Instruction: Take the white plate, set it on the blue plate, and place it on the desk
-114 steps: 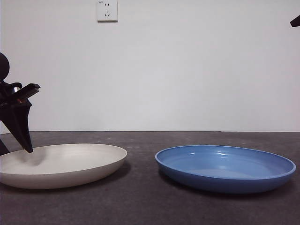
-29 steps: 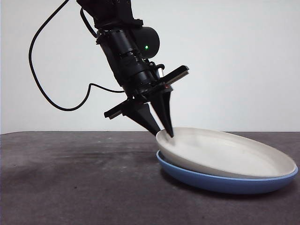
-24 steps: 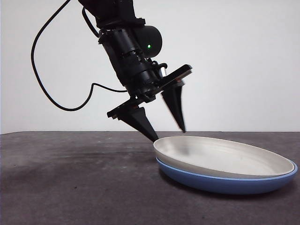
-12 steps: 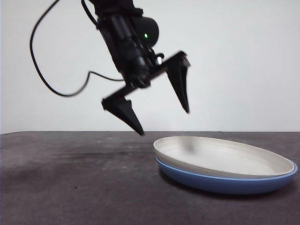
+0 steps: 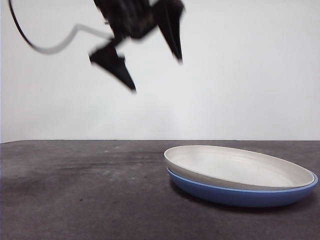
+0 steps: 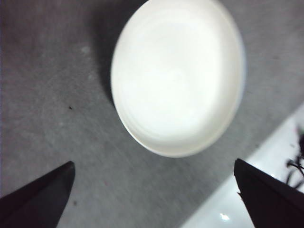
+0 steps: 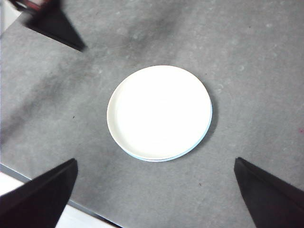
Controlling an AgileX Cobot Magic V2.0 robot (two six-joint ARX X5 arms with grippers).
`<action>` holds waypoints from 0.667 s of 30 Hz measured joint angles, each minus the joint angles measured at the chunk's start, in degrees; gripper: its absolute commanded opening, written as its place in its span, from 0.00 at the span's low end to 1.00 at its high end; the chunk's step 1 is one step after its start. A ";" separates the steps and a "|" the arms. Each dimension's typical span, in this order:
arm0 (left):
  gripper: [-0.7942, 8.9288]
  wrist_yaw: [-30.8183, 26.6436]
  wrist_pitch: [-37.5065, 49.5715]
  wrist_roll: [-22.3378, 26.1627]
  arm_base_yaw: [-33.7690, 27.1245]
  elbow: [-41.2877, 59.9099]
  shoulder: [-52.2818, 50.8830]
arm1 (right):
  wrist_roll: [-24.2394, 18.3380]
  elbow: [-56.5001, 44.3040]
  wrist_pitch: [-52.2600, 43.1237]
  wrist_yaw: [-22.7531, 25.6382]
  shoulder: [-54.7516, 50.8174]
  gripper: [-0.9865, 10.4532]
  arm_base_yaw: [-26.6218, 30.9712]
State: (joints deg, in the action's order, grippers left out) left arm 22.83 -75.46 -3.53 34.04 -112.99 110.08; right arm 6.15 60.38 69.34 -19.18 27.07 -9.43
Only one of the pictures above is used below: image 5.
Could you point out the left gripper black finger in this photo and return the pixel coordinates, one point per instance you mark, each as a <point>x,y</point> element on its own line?
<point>172,30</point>
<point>113,62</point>

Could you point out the white round plate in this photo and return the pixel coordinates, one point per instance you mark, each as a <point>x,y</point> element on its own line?
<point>225,165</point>

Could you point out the blue round plate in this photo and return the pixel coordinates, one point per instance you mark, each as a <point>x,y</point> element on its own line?
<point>237,199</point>

